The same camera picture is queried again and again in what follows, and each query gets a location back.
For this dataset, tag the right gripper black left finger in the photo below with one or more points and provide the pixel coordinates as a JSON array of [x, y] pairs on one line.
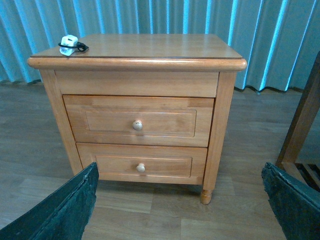
[[63, 215]]

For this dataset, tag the white charger with black cable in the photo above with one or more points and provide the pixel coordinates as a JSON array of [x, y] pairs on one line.
[[69, 44]]

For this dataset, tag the dark wooden furniture frame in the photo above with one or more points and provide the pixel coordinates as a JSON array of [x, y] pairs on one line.
[[300, 126]]

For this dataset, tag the grey pleated curtain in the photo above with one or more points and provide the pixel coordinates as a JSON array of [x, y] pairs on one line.
[[278, 38]]

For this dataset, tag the wooden two-drawer nightstand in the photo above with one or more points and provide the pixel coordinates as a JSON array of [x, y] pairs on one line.
[[145, 65]]

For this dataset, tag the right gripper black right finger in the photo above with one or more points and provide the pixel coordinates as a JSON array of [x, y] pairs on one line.
[[295, 205]]

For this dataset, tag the wooden drawer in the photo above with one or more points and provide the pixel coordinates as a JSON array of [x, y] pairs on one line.
[[147, 164], [132, 120]]

